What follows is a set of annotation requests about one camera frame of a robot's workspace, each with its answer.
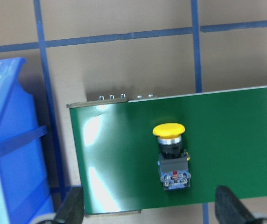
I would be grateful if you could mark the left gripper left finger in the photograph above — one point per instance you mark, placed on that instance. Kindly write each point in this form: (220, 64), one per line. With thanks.
(71, 211)

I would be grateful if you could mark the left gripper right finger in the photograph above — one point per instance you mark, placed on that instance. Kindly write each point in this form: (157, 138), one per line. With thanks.
(229, 209)

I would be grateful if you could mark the yellow push button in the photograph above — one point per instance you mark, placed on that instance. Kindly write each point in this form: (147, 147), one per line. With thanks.
(173, 159)

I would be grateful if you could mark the left blue bin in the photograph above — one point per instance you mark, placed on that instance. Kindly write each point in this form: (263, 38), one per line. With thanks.
(24, 187)

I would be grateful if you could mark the green conveyor belt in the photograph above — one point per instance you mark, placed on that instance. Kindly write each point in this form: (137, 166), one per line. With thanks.
(119, 157)

